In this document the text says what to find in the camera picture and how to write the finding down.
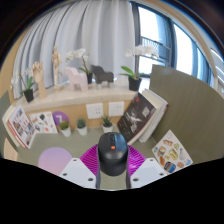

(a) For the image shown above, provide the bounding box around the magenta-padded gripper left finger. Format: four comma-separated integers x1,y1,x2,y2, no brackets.
59,143,102,190

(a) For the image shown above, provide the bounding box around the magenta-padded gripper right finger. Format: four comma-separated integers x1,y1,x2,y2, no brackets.
125,145,168,190

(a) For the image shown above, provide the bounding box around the black computer mouse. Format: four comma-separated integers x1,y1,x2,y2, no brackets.
97,131,130,177

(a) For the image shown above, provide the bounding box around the purple mouse pad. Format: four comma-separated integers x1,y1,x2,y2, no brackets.
37,146,73,176

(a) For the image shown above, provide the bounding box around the white sticker sheet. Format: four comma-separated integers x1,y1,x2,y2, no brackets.
151,129,194,174

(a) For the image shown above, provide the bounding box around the small plant in white pot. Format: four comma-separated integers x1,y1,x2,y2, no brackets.
100,114,114,134
76,118,89,136
58,120,72,138

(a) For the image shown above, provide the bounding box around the dark hardcover book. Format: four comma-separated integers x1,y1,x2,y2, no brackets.
116,92,157,144

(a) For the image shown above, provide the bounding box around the round purple number sign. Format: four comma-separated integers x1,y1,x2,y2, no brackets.
51,110,70,128

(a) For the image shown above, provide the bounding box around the white picture card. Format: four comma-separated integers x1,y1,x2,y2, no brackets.
29,110,59,135

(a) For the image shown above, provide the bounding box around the beige card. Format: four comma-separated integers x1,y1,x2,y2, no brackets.
3,137,19,162

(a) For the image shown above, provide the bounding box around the red and white magazine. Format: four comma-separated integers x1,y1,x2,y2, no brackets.
6,105,37,150

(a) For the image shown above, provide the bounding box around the green desk partition panel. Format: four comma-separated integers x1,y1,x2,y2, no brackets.
0,91,14,158
148,64,224,165

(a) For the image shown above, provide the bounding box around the white orchid in black pot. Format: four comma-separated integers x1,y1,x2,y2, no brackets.
65,48,94,85
120,44,160,92
9,68,36,103

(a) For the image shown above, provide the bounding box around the pink horse figure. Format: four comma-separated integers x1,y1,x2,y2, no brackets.
64,66,89,93

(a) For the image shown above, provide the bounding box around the dark horse figure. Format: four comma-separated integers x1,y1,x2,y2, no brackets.
90,64,115,89

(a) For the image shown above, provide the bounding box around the wooden hand model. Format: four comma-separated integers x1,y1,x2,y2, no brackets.
31,61,48,100

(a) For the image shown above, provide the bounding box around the wooden mannequin figure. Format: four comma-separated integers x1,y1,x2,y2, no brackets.
51,45,64,91

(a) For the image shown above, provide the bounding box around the grey curtain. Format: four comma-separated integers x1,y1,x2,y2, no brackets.
12,0,138,99

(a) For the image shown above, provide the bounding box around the dark framed window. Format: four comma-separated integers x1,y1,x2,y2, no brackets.
131,1,224,98

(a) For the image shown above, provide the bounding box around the white wall socket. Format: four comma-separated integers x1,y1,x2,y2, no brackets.
107,100,125,118
85,102,105,120

